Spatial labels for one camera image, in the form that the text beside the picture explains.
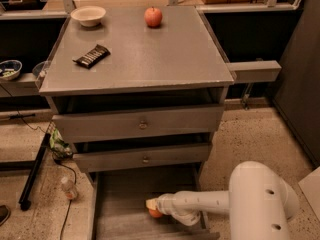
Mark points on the red apple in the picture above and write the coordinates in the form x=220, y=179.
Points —
x=153, y=17

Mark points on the clear plastic bottle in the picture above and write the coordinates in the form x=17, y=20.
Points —
x=69, y=188

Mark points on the grey drawer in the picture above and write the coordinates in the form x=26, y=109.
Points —
x=142, y=157
x=126, y=124
x=119, y=210

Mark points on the middle grey drawer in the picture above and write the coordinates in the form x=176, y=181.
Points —
x=142, y=157

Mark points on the white bowl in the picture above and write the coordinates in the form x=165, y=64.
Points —
x=88, y=16

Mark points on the grey side shelf bar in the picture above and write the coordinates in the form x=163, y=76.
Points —
x=254, y=71

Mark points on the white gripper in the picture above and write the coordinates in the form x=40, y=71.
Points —
x=164, y=202

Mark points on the dark shoe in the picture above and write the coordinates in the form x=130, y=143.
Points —
x=4, y=214

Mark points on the bottom grey drawer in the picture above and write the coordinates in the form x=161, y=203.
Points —
x=119, y=210

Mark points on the black candy bar wrapper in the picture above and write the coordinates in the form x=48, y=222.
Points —
x=92, y=57

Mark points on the blue patterned bowl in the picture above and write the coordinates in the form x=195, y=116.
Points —
x=10, y=69

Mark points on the grey drawer cabinet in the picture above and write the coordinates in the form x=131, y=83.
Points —
x=177, y=64

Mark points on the black metal stand leg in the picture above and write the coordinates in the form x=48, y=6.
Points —
x=24, y=201

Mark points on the top grey drawer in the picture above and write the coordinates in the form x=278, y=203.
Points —
x=126, y=124

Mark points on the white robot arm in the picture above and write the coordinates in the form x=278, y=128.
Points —
x=259, y=204

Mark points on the green snack bag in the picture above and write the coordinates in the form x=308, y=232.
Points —
x=59, y=147

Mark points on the orange fruit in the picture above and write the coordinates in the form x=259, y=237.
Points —
x=155, y=213

